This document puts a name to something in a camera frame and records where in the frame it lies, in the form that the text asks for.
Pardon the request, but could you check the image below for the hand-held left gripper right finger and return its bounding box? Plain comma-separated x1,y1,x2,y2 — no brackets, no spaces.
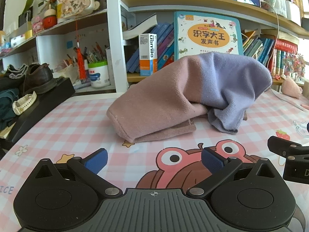
186,147,280,198

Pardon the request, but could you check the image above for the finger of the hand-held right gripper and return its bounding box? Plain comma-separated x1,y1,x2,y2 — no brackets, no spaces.
267,136,309,160

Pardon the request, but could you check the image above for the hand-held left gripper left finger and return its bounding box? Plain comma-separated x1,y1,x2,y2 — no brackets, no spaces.
32,148,123,199

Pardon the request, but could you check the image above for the pink and purple sweater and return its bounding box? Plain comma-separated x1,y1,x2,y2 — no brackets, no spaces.
107,53,272,143

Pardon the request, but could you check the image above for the pink checked cartoon table mat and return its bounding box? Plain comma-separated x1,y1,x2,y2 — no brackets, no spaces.
0,90,309,232

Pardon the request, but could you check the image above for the pink plush toy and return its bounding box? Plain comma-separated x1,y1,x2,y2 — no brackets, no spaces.
281,76,303,99

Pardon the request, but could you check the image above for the black box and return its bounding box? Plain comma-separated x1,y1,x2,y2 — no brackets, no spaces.
0,77,76,144

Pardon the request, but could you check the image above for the pink flower decoration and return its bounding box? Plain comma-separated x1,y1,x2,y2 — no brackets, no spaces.
282,53,305,80

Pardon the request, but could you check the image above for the white canister pen holder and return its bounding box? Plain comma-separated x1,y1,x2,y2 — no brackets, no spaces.
87,60,110,89

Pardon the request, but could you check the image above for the white wristwatch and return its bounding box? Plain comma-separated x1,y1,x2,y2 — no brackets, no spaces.
12,91,37,115

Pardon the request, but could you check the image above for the red tassel charm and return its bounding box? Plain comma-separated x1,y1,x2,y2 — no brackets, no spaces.
76,17,87,80

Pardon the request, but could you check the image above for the row of colourful thin books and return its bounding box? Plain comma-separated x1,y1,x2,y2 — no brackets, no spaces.
243,30,298,75

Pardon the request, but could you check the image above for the brown leather shoe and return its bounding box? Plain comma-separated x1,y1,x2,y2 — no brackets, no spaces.
23,63,57,95

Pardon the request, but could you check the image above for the bundle of pens and pencils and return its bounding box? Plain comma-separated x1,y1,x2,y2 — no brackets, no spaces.
83,42,108,63

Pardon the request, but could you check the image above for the white and orange toothpaste box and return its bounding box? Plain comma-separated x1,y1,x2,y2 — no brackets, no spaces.
139,33,158,76

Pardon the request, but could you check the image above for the black shoe with white trim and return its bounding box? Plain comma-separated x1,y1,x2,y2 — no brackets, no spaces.
0,64,29,91

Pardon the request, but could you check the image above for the children's picture book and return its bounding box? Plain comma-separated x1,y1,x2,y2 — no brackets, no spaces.
174,11,244,61

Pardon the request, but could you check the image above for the row of blue books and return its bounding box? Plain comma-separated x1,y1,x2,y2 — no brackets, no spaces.
126,22,175,74

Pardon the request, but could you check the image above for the white and wooden bookshelf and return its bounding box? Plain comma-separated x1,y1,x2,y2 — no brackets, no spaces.
0,0,309,95

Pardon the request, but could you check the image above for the red round doll figure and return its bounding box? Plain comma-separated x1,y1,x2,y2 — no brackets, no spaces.
43,3,58,29

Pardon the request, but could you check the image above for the cartoon cow ornament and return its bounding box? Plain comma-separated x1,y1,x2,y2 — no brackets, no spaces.
58,0,100,25

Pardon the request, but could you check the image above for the white cable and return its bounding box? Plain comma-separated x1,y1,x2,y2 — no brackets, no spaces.
260,1,308,113

